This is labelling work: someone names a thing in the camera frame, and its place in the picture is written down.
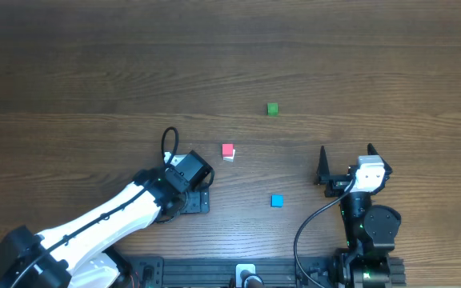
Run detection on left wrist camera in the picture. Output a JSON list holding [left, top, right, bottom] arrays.
[[163, 151, 188, 167]]

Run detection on mounting rail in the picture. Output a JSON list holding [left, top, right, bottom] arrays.
[[112, 255, 407, 288]]

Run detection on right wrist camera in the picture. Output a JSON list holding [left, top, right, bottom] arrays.
[[350, 154, 387, 194]]

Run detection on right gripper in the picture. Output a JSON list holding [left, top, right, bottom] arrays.
[[315, 142, 394, 198]]

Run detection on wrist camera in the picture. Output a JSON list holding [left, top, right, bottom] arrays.
[[350, 154, 387, 194], [163, 151, 188, 167]]

